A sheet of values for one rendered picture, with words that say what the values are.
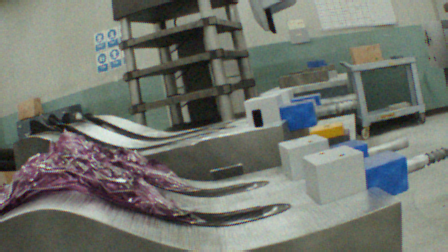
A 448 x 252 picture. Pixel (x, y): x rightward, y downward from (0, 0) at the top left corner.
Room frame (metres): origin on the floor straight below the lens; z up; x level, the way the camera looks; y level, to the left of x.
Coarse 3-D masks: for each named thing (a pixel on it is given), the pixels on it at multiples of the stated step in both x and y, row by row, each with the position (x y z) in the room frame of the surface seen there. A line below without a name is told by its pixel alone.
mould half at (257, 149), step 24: (120, 120) 0.90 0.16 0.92; (240, 120) 0.76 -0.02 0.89; (24, 144) 0.68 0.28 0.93; (48, 144) 0.67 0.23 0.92; (120, 144) 0.75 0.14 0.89; (144, 144) 0.77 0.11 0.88; (192, 144) 0.62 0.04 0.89; (216, 144) 0.61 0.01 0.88; (240, 144) 0.60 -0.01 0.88; (264, 144) 0.60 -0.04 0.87; (192, 168) 0.62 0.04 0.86; (216, 168) 0.61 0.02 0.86; (264, 168) 0.60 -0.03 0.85
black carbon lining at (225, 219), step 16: (176, 192) 0.46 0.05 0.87; (192, 192) 0.50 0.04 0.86; (208, 192) 0.50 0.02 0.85; (224, 192) 0.50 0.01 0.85; (240, 192) 0.46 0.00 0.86; (256, 208) 0.39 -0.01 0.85; (272, 208) 0.39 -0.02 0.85; (288, 208) 0.37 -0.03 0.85; (192, 224) 0.35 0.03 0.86; (208, 224) 0.38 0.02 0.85; (224, 224) 0.38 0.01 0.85
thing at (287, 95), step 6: (282, 90) 0.76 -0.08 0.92; (288, 90) 0.75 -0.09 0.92; (282, 96) 0.74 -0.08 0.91; (288, 96) 0.74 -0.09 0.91; (300, 96) 0.78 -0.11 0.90; (306, 96) 0.74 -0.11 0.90; (312, 96) 0.74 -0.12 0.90; (318, 96) 0.74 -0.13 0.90; (342, 96) 0.75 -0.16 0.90; (348, 96) 0.74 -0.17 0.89; (354, 96) 0.74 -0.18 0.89; (288, 102) 0.74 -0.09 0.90; (294, 102) 0.74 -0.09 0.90; (318, 102) 0.74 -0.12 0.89; (324, 102) 0.75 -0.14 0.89; (330, 102) 0.75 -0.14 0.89; (336, 102) 0.75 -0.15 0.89; (342, 102) 0.74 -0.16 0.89
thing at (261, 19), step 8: (248, 0) 0.73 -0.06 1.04; (256, 0) 0.72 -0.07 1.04; (264, 0) 0.72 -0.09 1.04; (272, 0) 0.72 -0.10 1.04; (280, 0) 0.72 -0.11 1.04; (256, 8) 0.72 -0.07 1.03; (264, 8) 0.72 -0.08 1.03; (256, 16) 0.73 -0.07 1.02; (264, 16) 0.72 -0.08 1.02; (264, 24) 0.73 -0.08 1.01
